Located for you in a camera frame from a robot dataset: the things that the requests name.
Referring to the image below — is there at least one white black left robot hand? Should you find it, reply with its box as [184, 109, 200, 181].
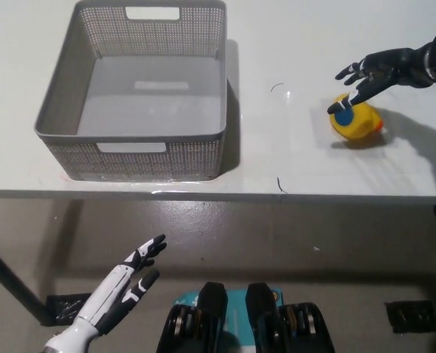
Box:
[76, 234, 168, 336]

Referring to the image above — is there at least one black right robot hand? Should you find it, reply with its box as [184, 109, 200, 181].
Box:
[326, 46, 430, 115]

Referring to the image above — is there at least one yellow rubber duck toy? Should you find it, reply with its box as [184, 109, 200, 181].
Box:
[329, 93, 384, 143]

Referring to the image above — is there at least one black floor tape patch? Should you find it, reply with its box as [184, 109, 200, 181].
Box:
[385, 300, 435, 334]
[46, 293, 92, 327]

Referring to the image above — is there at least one black table leg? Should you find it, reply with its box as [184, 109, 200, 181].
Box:
[0, 237, 55, 327]

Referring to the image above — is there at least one black teal robot torso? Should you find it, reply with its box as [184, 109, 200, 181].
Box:
[154, 282, 336, 353]

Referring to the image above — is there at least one grey perforated plastic basket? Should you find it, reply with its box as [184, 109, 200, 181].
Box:
[32, 0, 229, 182]

